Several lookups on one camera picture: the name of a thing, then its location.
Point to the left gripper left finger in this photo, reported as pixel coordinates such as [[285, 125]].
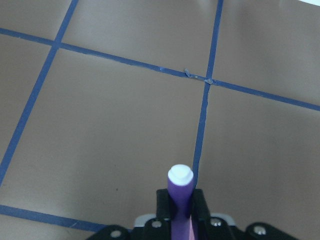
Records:
[[156, 227]]

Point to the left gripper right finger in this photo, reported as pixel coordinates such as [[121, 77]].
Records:
[[212, 227]]

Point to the purple marker pen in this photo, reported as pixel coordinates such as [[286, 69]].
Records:
[[180, 185]]

